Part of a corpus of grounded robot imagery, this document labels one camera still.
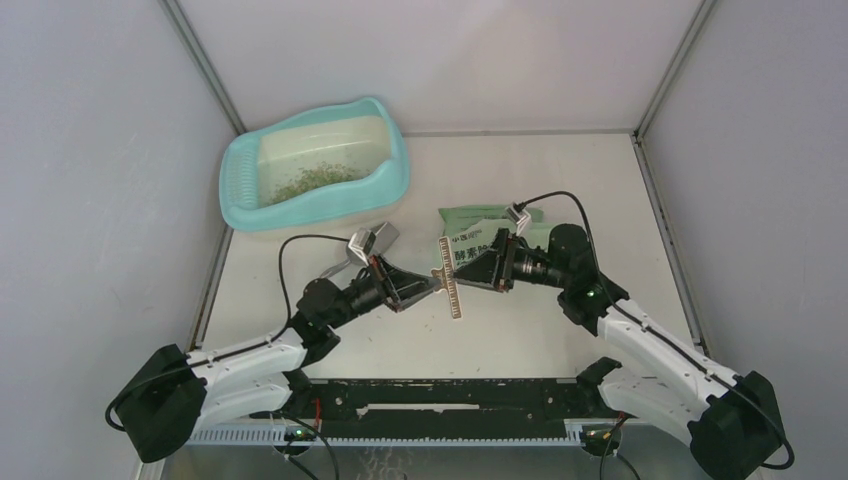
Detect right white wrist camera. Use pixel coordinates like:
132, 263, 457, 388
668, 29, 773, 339
505, 203, 533, 236

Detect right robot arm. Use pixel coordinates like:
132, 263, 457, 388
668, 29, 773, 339
454, 224, 794, 479

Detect left black camera cable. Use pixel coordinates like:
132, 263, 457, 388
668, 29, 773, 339
104, 234, 352, 433

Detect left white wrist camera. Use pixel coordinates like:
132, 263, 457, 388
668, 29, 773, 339
346, 228, 376, 266

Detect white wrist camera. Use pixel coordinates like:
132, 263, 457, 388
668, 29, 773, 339
346, 228, 376, 266
505, 203, 533, 236

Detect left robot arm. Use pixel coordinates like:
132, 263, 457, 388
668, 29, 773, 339
105, 255, 442, 463

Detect black camera cable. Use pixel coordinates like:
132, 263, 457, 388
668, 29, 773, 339
519, 191, 796, 472
104, 234, 352, 433

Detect torn brown bag strip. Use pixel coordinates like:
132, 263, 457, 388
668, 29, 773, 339
431, 236, 462, 320

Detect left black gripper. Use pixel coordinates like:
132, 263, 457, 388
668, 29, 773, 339
325, 253, 440, 330

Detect green litter pellets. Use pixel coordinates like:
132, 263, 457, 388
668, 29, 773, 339
267, 162, 364, 205

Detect teal plastic litter box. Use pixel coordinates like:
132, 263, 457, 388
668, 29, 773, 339
218, 97, 411, 235

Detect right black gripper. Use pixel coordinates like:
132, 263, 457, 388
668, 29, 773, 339
451, 227, 570, 293

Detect green cat litter bag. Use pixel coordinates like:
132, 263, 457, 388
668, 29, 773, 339
438, 205, 554, 268

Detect black mounting base bar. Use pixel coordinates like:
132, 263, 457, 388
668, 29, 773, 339
248, 377, 645, 440

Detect right black camera cable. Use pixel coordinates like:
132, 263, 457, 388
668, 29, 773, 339
519, 191, 796, 472

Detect white slotted cable duct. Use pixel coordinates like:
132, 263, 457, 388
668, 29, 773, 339
186, 424, 584, 447

